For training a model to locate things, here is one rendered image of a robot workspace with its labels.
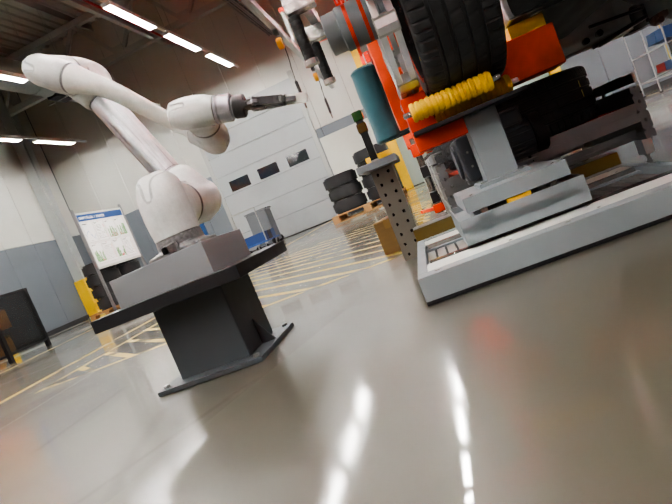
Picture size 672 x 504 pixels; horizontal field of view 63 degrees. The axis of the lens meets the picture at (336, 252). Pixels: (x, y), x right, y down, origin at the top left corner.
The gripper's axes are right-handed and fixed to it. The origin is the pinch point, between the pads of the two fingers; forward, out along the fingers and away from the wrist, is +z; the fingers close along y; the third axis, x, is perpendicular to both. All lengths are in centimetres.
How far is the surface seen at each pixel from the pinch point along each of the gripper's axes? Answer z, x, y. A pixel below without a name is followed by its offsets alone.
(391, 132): 28.9, 13.0, 12.4
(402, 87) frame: 32.6, 2.5, -8.6
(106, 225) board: -471, 38, 804
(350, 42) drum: 18.8, -14.7, 0.4
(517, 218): 60, 44, -17
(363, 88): 21.3, -2.5, 12.6
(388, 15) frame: 29.9, -14.0, -23.4
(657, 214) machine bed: 90, 46, -35
